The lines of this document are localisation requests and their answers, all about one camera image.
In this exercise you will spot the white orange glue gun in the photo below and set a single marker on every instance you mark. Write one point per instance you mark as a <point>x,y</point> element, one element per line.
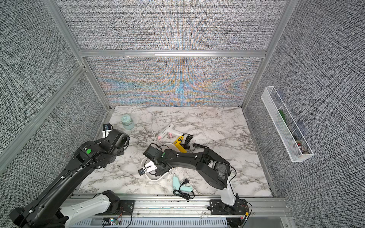
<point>149,167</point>

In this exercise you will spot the mint lid clear jar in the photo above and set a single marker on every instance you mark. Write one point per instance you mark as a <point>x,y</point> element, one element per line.
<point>127,122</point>

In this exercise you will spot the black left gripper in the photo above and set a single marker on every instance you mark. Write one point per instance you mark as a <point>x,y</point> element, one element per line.
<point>122,151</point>

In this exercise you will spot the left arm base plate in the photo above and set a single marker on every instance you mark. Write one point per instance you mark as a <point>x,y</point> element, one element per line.
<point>123,207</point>

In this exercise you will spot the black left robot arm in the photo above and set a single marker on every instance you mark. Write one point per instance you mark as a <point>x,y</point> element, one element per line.
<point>47,210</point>

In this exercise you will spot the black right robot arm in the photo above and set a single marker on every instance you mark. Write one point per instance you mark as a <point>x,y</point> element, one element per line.
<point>215,170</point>

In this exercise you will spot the yellow black glue gun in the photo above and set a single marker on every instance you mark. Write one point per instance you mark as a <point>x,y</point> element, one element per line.
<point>183,142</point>

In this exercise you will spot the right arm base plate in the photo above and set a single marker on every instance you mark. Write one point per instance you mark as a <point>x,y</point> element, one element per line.
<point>217,207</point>

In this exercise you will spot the green item in basket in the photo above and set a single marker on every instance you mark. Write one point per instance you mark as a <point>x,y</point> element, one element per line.
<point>282,114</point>

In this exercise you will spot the white pink glue gun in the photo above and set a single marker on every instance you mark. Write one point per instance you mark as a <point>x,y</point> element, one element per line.
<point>169,130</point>

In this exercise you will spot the white storage box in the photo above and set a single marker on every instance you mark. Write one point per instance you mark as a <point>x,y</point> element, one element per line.
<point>152,175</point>

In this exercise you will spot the mint green glue gun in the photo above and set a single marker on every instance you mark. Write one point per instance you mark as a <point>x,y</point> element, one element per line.
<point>180,189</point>

